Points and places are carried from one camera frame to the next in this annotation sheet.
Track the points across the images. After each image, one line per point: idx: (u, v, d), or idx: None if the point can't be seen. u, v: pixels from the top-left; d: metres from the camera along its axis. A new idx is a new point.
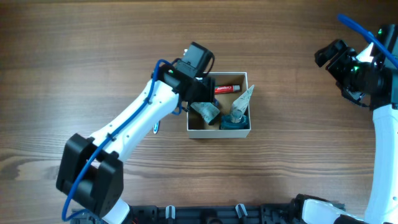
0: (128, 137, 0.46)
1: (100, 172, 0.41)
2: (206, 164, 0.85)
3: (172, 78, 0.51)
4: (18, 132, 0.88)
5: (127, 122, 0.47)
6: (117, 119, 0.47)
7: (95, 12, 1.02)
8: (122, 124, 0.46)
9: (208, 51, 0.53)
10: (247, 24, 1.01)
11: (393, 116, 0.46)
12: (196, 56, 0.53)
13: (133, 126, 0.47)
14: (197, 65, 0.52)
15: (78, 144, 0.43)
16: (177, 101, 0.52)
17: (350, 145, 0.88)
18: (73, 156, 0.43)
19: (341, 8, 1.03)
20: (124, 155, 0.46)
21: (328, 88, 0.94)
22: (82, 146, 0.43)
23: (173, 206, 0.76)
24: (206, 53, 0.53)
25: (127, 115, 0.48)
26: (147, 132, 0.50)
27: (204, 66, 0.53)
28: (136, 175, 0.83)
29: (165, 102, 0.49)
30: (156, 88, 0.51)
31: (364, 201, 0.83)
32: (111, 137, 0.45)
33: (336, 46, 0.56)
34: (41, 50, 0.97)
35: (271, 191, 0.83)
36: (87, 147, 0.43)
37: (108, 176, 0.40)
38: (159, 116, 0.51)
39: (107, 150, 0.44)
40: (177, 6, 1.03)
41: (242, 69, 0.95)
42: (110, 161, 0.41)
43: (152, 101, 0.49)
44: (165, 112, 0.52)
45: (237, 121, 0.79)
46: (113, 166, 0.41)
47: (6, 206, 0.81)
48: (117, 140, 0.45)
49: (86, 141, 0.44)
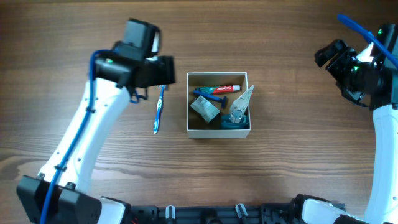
0: (79, 161, 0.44)
1: (61, 204, 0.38)
2: (206, 165, 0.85)
3: (115, 66, 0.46)
4: (18, 132, 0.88)
5: (73, 142, 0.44)
6: (64, 142, 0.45)
7: (95, 13, 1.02)
8: (69, 148, 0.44)
9: (150, 25, 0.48)
10: (247, 24, 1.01)
11: (393, 115, 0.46)
12: (137, 33, 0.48)
13: (83, 146, 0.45)
14: (141, 44, 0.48)
15: (30, 185, 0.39)
16: (128, 95, 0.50)
17: (350, 145, 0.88)
18: (30, 197, 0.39)
19: (341, 8, 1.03)
20: (83, 178, 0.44)
21: (328, 88, 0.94)
22: (35, 186, 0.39)
23: (173, 206, 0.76)
24: (148, 28, 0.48)
25: (73, 132, 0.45)
26: (99, 144, 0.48)
27: (150, 43, 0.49)
28: (136, 175, 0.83)
29: (111, 104, 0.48)
30: (96, 91, 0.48)
31: (364, 201, 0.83)
32: (60, 168, 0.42)
33: (336, 46, 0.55)
34: (40, 50, 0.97)
35: (271, 191, 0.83)
36: (40, 185, 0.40)
37: (69, 207, 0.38)
38: (109, 121, 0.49)
39: (62, 181, 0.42)
40: (177, 6, 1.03)
41: (242, 70, 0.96)
42: (67, 191, 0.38)
43: (96, 109, 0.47)
44: (115, 113, 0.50)
45: (237, 121, 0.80)
46: (72, 195, 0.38)
47: (6, 206, 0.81)
48: (67, 168, 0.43)
49: (37, 181, 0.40)
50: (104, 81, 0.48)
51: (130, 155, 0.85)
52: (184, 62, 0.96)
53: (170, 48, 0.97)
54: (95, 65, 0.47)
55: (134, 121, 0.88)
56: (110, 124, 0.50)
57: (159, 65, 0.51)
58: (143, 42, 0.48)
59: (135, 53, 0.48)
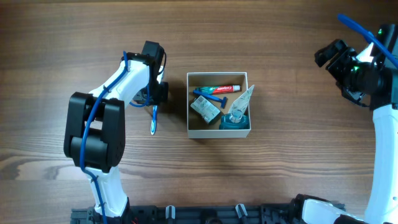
0: (122, 90, 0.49)
1: (106, 114, 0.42)
2: (206, 164, 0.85)
3: (139, 58, 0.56)
4: (18, 132, 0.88)
5: (117, 79, 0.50)
6: (106, 82, 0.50)
7: (95, 13, 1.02)
8: (114, 81, 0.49)
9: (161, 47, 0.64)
10: (247, 24, 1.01)
11: (393, 115, 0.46)
12: (153, 47, 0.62)
13: (124, 84, 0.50)
14: (156, 54, 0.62)
15: (81, 98, 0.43)
16: (148, 77, 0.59)
17: (350, 145, 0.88)
18: (78, 110, 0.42)
19: (341, 8, 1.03)
20: None
21: (328, 88, 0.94)
22: (84, 99, 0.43)
23: (173, 206, 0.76)
24: (160, 48, 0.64)
25: (114, 77, 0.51)
26: (129, 97, 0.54)
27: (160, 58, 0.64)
28: (136, 175, 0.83)
29: (141, 70, 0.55)
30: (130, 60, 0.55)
31: (364, 201, 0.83)
32: (107, 89, 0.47)
33: (336, 46, 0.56)
34: (40, 50, 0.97)
35: (271, 191, 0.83)
36: (89, 100, 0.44)
37: (115, 116, 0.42)
38: (137, 84, 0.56)
39: (107, 98, 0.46)
40: (177, 6, 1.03)
41: (242, 69, 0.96)
42: (113, 102, 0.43)
43: (132, 69, 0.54)
44: (141, 83, 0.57)
45: (237, 121, 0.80)
46: (117, 104, 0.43)
47: (6, 206, 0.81)
48: (112, 93, 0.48)
49: (87, 96, 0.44)
50: (137, 60, 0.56)
51: (130, 155, 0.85)
52: (184, 62, 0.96)
53: (170, 48, 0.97)
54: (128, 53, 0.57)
55: (134, 121, 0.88)
56: (136, 88, 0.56)
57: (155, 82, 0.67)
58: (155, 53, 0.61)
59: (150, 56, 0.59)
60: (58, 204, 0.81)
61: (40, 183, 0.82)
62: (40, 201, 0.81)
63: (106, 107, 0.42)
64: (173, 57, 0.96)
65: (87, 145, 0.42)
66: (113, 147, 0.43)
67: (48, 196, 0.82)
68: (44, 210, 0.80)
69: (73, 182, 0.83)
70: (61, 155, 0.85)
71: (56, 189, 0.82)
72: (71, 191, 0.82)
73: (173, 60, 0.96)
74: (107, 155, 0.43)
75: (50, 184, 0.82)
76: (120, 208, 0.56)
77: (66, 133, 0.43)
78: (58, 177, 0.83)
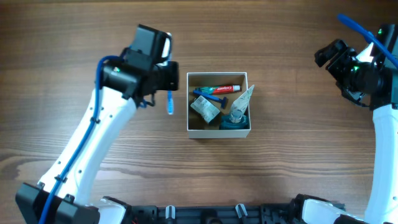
0: (80, 173, 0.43)
1: (58, 216, 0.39)
2: (206, 164, 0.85)
3: (122, 76, 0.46)
4: (18, 132, 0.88)
5: (74, 156, 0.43)
6: (64, 157, 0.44)
7: (95, 13, 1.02)
8: (71, 160, 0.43)
9: (159, 32, 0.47)
10: (247, 24, 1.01)
11: (393, 115, 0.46)
12: (147, 40, 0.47)
13: (84, 158, 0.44)
14: (152, 51, 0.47)
15: (28, 194, 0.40)
16: (137, 102, 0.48)
17: (350, 145, 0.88)
18: (27, 206, 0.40)
19: (341, 8, 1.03)
20: (83, 190, 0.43)
21: (328, 88, 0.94)
22: (34, 195, 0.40)
23: (173, 206, 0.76)
24: (157, 35, 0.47)
25: (76, 144, 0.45)
26: (103, 155, 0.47)
27: (160, 51, 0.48)
28: (136, 175, 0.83)
29: (116, 115, 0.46)
30: (102, 99, 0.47)
31: (364, 201, 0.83)
32: (60, 179, 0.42)
33: (336, 46, 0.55)
34: (40, 50, 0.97)
35: (271, 191, 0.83)
36: (39, 195, 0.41)
37: (66, 220, 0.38)
38: (114, 130, 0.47)
39: (60, 193, 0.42)
40: (177, 6, 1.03)
41: (242, 70, 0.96)
42: (65, 204, 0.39)
43: (101, 119, 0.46)
44: (122, 122, 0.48)
45: (237, 121, 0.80)
46: (69, 208, 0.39)
47: (6, 206, 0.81)
48: (68, 180, 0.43)
49: (36, 190, 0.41)
50: (114, 90, 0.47)
51: (130, 155, 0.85)
52: (184, 62, 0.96)
53: None
54: (104, 74, 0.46)
55: (134, 121, 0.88)
56: (114, 135, 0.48)
57: (168, 71, 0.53)
58: (155, 47, 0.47)
59: (148, 57, 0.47)
60: None
61: None
62: None
63: (57, 210, 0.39)
64: (173, 57, 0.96)
65: None
66: None
67: None
68: None
69: None
70: None
71: None
72: None
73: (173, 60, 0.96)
74: None
75: None
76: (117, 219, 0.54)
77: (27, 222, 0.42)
78: None
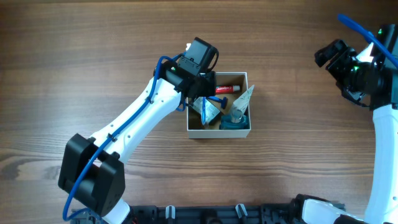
0: (129, 137, 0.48)
1: (102, 171, 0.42)
2: (206, 164, 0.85)
3: (174, 75, 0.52)
4: (18, 132, 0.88)
5: (127, 123, 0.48)
6: (117, 122, 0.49)
7: (95, 13, 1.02)
8: (124, 126, 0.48)
9: (211, 46, 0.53)
10: (247, 24, 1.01)
11: (393, 115, 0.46)
12: (199, 51, 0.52)
13: (135, 127, 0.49)
14: (201, 61, 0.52)
15: (79, 144, 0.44)
16: (181, 99, 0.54)
17: (350, 145, 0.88)
18: (74, 155, 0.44)
19: (341, 8, 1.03)
20: (125, 155, 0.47)
21: (328, 88, 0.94)
22: (84, 146, 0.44)
23: (174, 206, 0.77)
24: (209, 49, 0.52)
25: (130, 113, 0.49)
26: (147, 132, 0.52)
27: (208, 63, 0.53)
28: (136, 175, 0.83)
29: (166, 101, 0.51)
30: (157, 87, 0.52)
31: (364, 201, 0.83)
32: (111, 137, 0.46)
33: (336, 46, 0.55)
34: (40, 50, 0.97)
35: (271, 191, 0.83)
36: (87, 147, 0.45)
37: (108, 176, 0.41)
38: (160, 115, 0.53)
39: (108, 150, 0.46)
40: (177, 6, 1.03)
41: (242, 69, 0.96)
42: (110, 162, 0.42)
43: (155, 101, 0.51)
44: (165, 111, 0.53)
45: (237, 121, 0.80)
46: (114, 166, 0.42)
47: (7, 206, 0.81)
48: (117, 140, 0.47)
49: (87, 142, 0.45)
50: (170, 84, 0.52)
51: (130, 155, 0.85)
52: None
53: (170, 48, 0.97)
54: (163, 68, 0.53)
55: None
56: (158, 119, 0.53)
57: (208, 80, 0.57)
58: (204, 59, 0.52)
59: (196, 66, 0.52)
60: (58, 204, 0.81)
61: (40, 183, 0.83)
62: (40, 201, 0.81)
63: (102, 166, 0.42)
64: None
65: (81, 188, 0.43)
66: (104, 201, 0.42)
67: (48, 195, 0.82)
68: (44, 210, 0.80)
69: None
70: (61, 155, 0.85)
71: (56, 189, 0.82)
72: None
73: None
74: (97, 205, 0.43)
75: (50, 184, 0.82)
76: (119, 218, 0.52)
77: (63, 173, 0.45)
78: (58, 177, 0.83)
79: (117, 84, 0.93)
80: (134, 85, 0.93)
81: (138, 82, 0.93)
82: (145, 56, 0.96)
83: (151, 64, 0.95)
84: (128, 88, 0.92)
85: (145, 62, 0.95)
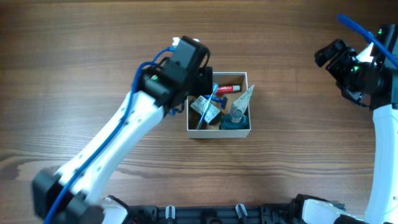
0: (99, 170, 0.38)
1: (69, 213, 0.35)
2: (206, 164, 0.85)
3: (155, 86, 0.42)
4: (18, 132, 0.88)
5: (97, 152, 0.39)
6: (86, 151, 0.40)
7: (95, 13, 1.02)
8: (92, 156, 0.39)
9: (200, 47, 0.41)
10: (247, 24, 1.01)
11: (393, 115, 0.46)
12: (186, 53, 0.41)
13: (107, 155, 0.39)
14: (189, 65, 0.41)
15: (45, 182, 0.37)
16: (165, 112, 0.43)
17: (350, 145, 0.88)
18: (40, 193, 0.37)
19: (341, 8, 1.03)
20: (97, 193, 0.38)
21: (328, 88, 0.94)
22: (50, 184, 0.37)
23: (173, 206, 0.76)
24: (198, 50, 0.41)
25: (101, 140, 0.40)
26: (125, 157, 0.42)
27: (198, 66, 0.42)
28: (136, 175, 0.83)
29: (145, 119, 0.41)
30: (134, 103, 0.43)
31: (364, 201, 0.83)
32: (78, 173, 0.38)
33: (336, 46, 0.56)
34: (40, 50, 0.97)
35: (271, 191, 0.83)
36: (55, 185, 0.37)
37: (77, 219, 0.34)
38: (140, 134, 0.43)
39: (74, 189, 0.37)
40: (177, 6, 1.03)
41: (242, 69, 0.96)
42: (80, 201, 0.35)
43: (130, 120, 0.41)
44: (147, 129, 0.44)
45: (237, 121, 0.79)
46: (84, 206, 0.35)
47: (6, 206, 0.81)
48: (85, 175, 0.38)
49: (52, 179, 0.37)
50: (148, 97, 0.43)
51: (130, 155, 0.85)
52: None
53: None
54: (140, 79, 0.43)
55: None
56: (139, 139, 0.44)
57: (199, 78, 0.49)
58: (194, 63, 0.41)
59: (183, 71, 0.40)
60: None
61: None
62: None
63: (70, 206, 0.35)
64: None
65: None
66: None
67: None
68: None
69: None
70: (61, 155, 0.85)
71: None
72: None
73: None
74: None
75: None
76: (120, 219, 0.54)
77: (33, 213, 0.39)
78: None
79: (117, 84, 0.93)
80: None
81: None
82: (145, 56, 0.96)
83: None
84: (128, 88, 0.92)
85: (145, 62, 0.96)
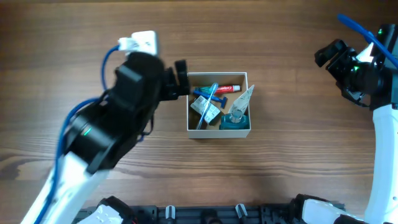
0: None
1: None
2: (206, 164, 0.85)
3: (88, 142, 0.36)
4: (18, 132, 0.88)
5: None
6: None
7: (95, 13, 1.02)
8: None
9: (140, 78, 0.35)
10: (247, 24, 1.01)
11: (393, 115, 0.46)
12: (127, 87, 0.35)
13: None
14: (133, 102, 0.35)
15: None
16: (104, 171, 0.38)
17: (350, 145, 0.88)
18: None
19: (341, 8, 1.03)
20: None
21: (328, 88, 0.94)
22: None
23: (173, 206, 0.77)
24: (139, 82, 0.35)
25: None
26: None
27: (148, 94, 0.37)
28: (136, 175, 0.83)
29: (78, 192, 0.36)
30: (61, 173, 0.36)
31: (364, 201, 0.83)
32: None
33: (336, 46, 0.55)
34: (40, 50, 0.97)
35: (271, 191, 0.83)
36: None
37: None
38: (78, 203, 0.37)
39: None
40: (177, 6, 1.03)
41: (242, 69, 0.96)
42: None
43: (59, 196, 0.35)
44: (85, 195, 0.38)
45: (237, 121, 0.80)
46: None
47: (7, 206, 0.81)
48: None
49: None
50: (79, 161, 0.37)
51: (130, 155, 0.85)
52: None
53: (170, 48, 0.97)
54: (68, 140, 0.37)
55: None
56: (78, 206, 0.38)
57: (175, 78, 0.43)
58: (145, 91, 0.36)
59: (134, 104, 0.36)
60: None
61: (40, 183, 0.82)
62: None
63: None
64: (173, 57, 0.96)
65: None
66: None
67: None
68: None
69: None
70: None
71: None
72: None
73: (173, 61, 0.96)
74: None
75: None
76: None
77: None
78: None
79: None
80: None
81: None
82: None
83: None
84: None
85: None
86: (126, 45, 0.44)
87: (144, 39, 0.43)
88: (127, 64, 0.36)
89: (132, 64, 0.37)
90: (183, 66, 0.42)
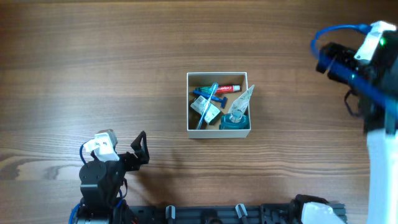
0: None
1: None
2: (206, 164, 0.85)
3: None
4: (18, 132, 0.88)
5: None
6: None
7: (95, 13, 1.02)
8: None
9: (98, 184, 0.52)
10: (247, 23, 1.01)
11: (387, 143, 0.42)
12: (92, 193, 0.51)
13: None
14: (101, 195, 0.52)
15: None
16: None
17: (350, 145, 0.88)
18: None
19: (341, 9, 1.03)
20: None
21: (328, 88, 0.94)
22: None
23: (174, 206, 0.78)
24: (99, 186, 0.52)
25: None
26: None
27: (106, 186, 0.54)
28: (136, 175, 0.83)
29: None
30: None
31: (364, 202, 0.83)
32: None
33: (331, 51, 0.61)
34: (40, 50, 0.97)
35: (271, 191, 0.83)
36: None
37: None
38: None
39: None
40: (177, 6, 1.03)
41: (242, 69, 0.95)
42: None
43: None
44: None
45: (237, 121, 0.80)
46: None
47: (7, 206, 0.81)
48: None
49: None
50: None
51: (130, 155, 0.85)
52: (184, 62, 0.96)
53: (170, 48, 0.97)
54: None
55: (135, 121, 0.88)
56: None
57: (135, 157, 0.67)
58: (102, 190, 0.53)
59: (101, 201, 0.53)
60: (58, 204, 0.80)
61: (40, 183, 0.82)
62: (40, 201, 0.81)
63: None
64: (173, 57, 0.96)
65: None
66: None
67: (48, 196, 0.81)
68: (44, 211, 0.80)
69: (73, 182, 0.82)
70: (61, 155, 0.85)
71: (57, 189, 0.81)
72: (71, 191, 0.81)
73: (173, 60, 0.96)
74: None
75: (50, 184, 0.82)
76: None
77: None
78: (58, 177, 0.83)
79: (118, 84, 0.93)
80: (134, 85, 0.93)
81: (138, 82, 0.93)
82: (144, 56, 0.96)
83: (151, 64, 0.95)
84: (128, 88, 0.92)
85: (145, 61, 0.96)
86: (89, 147, 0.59)
87: (102, 139, 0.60)
88: (84, 177, 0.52)
89: (89, 177, 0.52)
90: (144, 140, 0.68)
